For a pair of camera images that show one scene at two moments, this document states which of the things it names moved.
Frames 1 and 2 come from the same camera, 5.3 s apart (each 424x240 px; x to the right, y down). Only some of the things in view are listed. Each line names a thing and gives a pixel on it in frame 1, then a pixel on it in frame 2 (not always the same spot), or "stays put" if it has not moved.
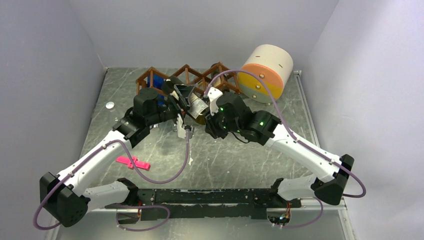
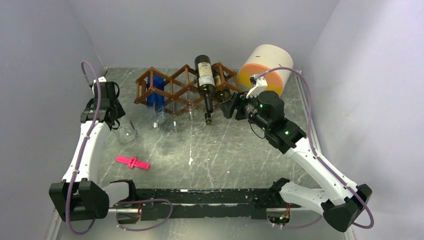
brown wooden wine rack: x=219 y=76 stays put
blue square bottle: x=158 y=82 stays put
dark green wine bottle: x=198 y=107 -> x=206 y=84
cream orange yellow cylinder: x=274 y=64 stays put
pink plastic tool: x=139 y=165 stays put
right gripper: x=211 y=126 -> x=238 y=103
